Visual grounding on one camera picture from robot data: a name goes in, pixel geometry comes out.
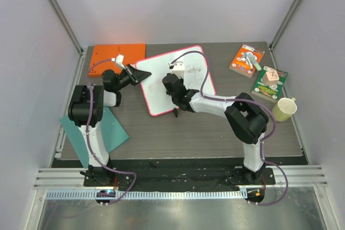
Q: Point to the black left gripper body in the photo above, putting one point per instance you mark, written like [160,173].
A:
[126,78]

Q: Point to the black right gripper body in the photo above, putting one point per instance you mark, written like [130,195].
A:
[174,100]

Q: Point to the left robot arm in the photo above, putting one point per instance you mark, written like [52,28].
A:
[86,112]

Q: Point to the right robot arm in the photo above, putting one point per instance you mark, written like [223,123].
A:
[247,120]

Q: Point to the whiteboard marker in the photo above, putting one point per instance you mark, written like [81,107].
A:
[248,61]

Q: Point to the orange flat box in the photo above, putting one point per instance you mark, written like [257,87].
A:
[131,52]

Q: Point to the teal paper sheet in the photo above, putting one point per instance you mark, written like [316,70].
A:
[113,135]

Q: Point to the orange book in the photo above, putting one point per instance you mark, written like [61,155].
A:
[239,64]

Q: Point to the green book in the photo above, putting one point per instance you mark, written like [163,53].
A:
[270,93]

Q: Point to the wooden cube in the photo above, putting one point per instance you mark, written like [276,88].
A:
[270,78]

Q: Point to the yellow green paper cup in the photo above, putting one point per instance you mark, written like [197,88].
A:
[284,109]

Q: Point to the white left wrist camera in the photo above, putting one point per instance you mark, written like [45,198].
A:
[119,61]

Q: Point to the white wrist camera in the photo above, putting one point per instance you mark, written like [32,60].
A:
[177,68]
[119,61]

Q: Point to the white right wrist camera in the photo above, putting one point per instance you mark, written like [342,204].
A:
[177,68]

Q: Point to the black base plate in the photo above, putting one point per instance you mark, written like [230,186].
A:
[163,175]

